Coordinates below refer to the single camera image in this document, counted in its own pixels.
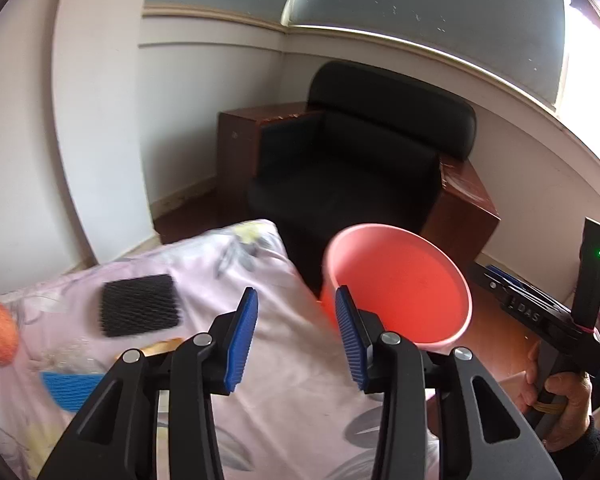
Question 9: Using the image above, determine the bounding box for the floral pink tablecloth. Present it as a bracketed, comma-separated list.
[0, 218, 441, 480]

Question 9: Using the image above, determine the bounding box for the orange fruit peel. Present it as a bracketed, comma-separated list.
[142, 339, 186, 358]

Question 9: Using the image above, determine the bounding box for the person's right forearm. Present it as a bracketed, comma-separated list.
[555, 414, 600, 480]

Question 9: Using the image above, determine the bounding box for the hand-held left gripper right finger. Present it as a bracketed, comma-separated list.
[334, 285, 563, 480]

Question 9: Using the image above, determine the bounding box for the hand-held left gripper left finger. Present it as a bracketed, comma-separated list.
[37, 287, 259, 480]

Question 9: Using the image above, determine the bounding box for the person's right hand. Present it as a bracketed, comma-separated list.
[524, 344, 597, 453]

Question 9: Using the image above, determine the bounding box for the pink plastic bucket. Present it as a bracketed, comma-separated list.
[320, 223, 473, 356]

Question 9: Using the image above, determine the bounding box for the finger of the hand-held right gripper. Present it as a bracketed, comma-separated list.
[484, 264, 573, 313]
[469, 263, 511, 308]

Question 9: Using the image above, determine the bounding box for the black armchair with wooden sides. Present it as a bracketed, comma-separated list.
[217, 60, 502, 291]

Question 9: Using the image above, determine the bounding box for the blue foam fruit net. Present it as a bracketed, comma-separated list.
[40, 371, 106, 413]

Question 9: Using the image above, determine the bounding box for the clear plastic wrapper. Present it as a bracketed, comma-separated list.
[45, 337, 106, 373]

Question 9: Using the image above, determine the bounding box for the black foam fruit net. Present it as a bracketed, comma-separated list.
[100, 274, 182, 338]

